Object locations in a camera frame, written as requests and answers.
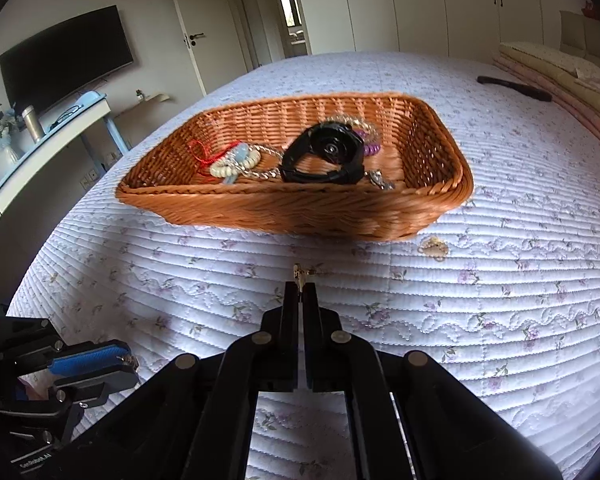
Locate small gold earring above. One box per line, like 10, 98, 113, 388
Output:
294, 263, 316, 281

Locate red string bracelet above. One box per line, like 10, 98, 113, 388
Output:
187, 138, 229, 174

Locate light blue hair clip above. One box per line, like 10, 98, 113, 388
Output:
224, 143, 250, 184

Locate silver gold chain bracelet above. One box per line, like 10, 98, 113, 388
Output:
244, 143, 397, 192

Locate black wristwatch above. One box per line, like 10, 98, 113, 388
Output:
278, 120, 365, 185

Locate clear crystal bead bracelet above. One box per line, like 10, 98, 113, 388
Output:
324, 112, 382, 143

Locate white floral bedspread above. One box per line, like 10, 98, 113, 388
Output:
9, 53, 600, 479

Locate blue white desk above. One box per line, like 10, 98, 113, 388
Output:
0, 91, 130, 220

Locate silver thermos bottle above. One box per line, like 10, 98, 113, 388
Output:
21, 105, 45, 143

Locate blue flower vase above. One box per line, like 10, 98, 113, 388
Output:
0, 104, 23, 165

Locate orange wicker basket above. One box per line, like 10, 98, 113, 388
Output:
116, 92, 474, 242

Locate black remote on bed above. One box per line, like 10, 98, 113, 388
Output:
476, 76, 553, 102

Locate folded pink beige quilts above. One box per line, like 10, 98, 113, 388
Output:
493, 41, 600, 140

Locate white room door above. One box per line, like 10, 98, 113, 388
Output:
173, 0, 247, 94

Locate beige bed headboard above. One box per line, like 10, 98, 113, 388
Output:
560, 11, 600, 62

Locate white wardrobe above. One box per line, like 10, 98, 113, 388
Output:
289, 0, 577, 59

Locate red toy on headboard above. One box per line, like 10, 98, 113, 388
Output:
582, 0, 595, 18

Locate black wall television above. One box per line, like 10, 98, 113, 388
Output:
0, 6, 133, 114

